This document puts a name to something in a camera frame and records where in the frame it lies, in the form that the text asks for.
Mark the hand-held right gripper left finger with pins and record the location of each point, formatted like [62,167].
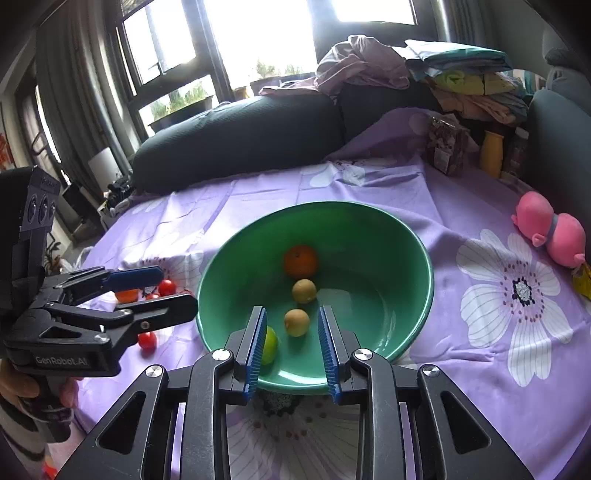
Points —
[256,355]

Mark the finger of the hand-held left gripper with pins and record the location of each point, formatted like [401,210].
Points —
[134,277]
[161,310]

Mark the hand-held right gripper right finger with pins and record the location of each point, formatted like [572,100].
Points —
[328,355]

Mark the large bright orange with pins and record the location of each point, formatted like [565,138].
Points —
[127,295]

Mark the green bowl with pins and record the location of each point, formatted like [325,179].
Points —
[369,286]

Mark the person's left forearm striped sleeve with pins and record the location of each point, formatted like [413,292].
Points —
[18,438]

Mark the person's left hand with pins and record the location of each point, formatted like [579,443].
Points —
[14,385]

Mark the green round fruit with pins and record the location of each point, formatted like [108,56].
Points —
[270,344]

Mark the small yellow-brown round fruit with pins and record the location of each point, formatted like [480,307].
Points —
[296,321]
[304,290]

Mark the white plastic bag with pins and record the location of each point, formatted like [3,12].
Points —
[76,261]

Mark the small dark orange tangerine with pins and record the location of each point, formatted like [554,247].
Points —
[301,261]

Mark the white cylinder container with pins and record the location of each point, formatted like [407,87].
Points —
[102,165]

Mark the purple floral tablecloth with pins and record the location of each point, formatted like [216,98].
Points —
[485,350]

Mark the long dark sofa cushion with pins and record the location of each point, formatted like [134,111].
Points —
[240,138]

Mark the dark planter with green plants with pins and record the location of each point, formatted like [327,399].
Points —
[277,81]
[182,108]

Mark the grey curtain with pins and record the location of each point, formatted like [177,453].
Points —
[78,101]

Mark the clear snack bag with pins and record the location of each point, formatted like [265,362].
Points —
[450,145]

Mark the yellow bottle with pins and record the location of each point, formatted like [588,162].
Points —
[491,154]

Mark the pink plush toy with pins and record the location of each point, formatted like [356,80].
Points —
[554,228]

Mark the yellow packet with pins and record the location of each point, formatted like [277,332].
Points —
[582,279]

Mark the dark jar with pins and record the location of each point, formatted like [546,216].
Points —
[516,154]

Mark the crumpled pink garment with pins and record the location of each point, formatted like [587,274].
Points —
[355,64]

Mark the stack of folded clothes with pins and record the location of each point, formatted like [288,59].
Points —
[471,83]

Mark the grey sofa backrest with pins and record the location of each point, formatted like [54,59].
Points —
[561,124]

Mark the black window frame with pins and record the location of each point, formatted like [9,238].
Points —
[131,64]

